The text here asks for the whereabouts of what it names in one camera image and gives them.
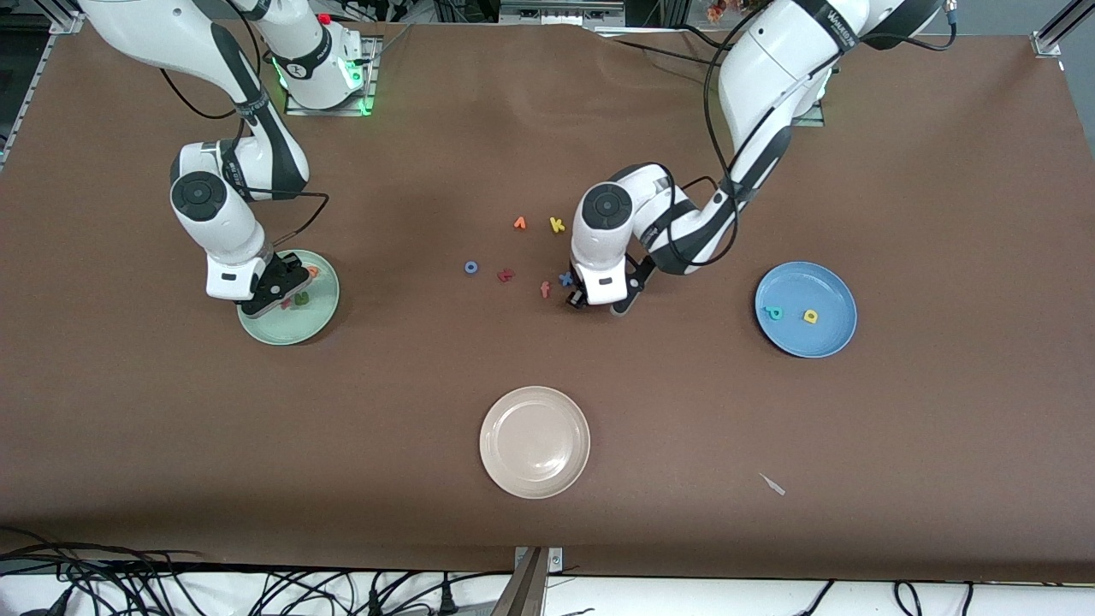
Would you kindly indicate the blue plate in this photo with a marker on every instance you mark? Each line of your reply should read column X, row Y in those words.
column 813, row 338

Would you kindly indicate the teal foam letter p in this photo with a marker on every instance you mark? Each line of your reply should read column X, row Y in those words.
column 767, row 310

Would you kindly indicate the metal bracket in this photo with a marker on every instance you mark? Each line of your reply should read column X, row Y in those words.
column 530, row 590

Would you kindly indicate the grey metal rail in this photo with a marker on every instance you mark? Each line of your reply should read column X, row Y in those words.
column 556, row 13

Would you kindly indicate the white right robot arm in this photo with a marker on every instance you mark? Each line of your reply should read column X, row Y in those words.
column 205, row 198

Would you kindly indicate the beige plate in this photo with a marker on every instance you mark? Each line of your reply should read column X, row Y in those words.
column 535, row 442

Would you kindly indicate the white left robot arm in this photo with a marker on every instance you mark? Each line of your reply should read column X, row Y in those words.
column 607, row 207

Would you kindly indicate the grey tape scrap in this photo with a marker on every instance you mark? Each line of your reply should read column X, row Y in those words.
column 772, row 485

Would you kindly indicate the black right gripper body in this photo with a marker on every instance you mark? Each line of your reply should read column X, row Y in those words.
column 292, row 275

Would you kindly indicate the orange object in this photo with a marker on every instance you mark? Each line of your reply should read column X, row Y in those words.
column 716, row 10

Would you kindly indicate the brown paper table cover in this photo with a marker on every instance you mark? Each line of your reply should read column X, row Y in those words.
column 684, row 411

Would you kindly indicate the aluminium frame profile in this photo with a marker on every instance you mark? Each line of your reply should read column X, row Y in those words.
column 1048, row 41
column 38, row 85

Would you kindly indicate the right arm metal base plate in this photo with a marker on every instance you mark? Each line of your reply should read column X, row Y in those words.
column 368, row 103

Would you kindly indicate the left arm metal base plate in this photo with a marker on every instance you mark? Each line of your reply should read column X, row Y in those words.
column 813, row 120

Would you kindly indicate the green plate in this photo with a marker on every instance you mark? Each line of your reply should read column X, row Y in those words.
column 291, row 329

